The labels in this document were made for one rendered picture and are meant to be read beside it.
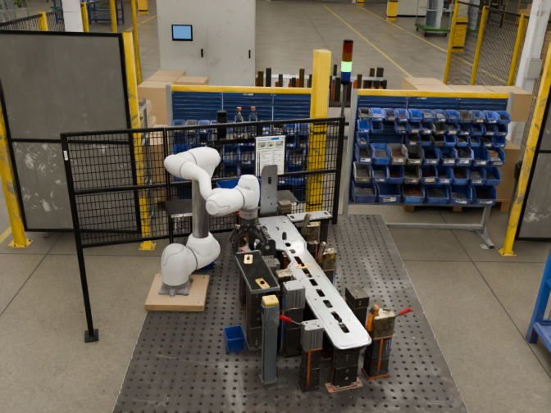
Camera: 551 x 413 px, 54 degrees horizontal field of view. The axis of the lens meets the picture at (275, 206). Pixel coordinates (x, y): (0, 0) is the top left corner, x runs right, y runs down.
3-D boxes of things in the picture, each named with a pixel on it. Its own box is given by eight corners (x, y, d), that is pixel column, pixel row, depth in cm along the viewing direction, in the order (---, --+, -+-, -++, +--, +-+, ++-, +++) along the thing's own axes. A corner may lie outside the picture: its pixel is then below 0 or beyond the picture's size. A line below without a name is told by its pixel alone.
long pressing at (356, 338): (380, 342, 245) (380, 340, 245) (334, 351, 239) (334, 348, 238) (286, 215, 365) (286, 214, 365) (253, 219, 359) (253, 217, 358)
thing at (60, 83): (156, 242, 532) (140, 29, 450) (153, 250, 519) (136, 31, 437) (18, 240, 530) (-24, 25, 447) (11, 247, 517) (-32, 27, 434)
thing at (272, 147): (284, 174, 391) (286, 133, 378) (254, 178, 385) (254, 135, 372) (284, 174, 392) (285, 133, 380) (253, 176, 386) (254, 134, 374)
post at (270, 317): (278, 382, 262) (280, 306, 243) (262, 385, 260) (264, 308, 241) (273, 372, 268) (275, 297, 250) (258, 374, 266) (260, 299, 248)
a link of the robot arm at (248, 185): (248, 199, 271) (229, 206, 262) (248, 170, 265) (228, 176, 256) (264, 206, 264) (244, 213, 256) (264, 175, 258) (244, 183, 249)
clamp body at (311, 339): (322, 391, 257) (327, 329, 242) (300, 396, 254) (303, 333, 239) (316, 377, 265) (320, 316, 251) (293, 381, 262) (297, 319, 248)
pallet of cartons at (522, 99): (481, 185, 694) (502, 79, 639) (508, 211, 622) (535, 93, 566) (388, 184, 688) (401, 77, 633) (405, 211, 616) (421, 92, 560)
